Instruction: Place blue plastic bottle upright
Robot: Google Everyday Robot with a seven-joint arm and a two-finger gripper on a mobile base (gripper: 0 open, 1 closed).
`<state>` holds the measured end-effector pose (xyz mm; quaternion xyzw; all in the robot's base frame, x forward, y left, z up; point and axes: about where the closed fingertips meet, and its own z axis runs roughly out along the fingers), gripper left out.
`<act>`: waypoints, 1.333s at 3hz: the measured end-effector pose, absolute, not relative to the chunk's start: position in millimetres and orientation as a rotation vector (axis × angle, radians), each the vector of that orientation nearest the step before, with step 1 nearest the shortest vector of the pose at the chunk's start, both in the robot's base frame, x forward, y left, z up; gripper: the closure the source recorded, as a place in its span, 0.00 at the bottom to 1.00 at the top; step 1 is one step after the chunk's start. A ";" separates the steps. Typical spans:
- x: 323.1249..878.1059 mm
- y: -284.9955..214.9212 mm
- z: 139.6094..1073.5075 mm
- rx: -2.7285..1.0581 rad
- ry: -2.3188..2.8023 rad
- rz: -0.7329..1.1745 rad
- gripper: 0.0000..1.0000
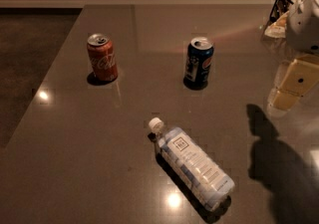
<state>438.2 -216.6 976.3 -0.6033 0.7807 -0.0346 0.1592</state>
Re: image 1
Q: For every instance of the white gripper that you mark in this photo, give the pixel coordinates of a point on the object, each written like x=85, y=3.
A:
x=304, y=24

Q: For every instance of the clear plastic water bottle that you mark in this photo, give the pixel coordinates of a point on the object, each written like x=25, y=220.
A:
x=201, y=175

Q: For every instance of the blue pepsi can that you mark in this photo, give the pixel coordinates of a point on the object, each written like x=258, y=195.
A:
x=198, y=61

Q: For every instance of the red coca-cola can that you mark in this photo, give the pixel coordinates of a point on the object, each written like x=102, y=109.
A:
x=102, y=57

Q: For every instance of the black wire basket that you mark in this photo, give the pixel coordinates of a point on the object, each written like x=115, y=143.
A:
x=276, y=26

